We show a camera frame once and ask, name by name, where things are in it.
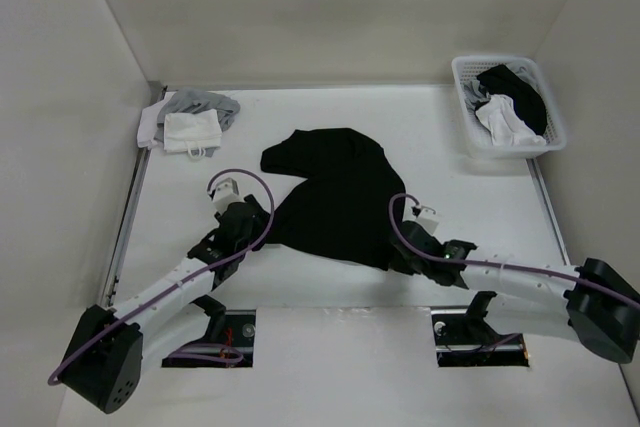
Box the black tank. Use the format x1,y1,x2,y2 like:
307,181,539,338
260,128,406,270
477,64,548,136

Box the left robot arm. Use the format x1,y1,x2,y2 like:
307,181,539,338
54,195,270,414

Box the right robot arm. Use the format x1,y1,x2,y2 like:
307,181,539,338
390,221,639,365

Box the folded white tank top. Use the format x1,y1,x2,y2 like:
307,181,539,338
163,110,222,159

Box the folded grey tank top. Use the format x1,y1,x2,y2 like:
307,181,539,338
156,88,241,157

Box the white tank top under stack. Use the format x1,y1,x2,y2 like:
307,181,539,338
136,100,167,150

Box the white tank top in basket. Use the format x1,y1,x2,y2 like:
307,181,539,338
475,94,547,147

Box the grey tank top in basket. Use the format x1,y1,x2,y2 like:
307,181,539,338
462,78,491,111

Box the black tank top in basket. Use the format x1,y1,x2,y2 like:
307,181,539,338
477,64,548,136

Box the white plastic laundry basket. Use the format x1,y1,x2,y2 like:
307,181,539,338
451,54,567,159

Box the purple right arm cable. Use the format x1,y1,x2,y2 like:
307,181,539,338
388,192,640,306

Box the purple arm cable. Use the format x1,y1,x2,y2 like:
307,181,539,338
388,192,640,306
47,167,275,388

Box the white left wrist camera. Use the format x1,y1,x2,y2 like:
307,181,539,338
208,177,242,212

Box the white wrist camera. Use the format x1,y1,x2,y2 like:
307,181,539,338
411,205,441,235
208,177,242,212

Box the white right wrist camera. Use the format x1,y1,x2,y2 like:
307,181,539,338
411,205,441,235

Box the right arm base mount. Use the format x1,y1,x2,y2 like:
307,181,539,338
431,292,529,368

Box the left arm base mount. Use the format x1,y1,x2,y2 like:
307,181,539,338
162,296,257,368

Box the left metal table rail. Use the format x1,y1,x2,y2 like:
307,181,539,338
102,80,167,308

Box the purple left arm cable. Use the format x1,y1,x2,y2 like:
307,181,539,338
47,167,275,388

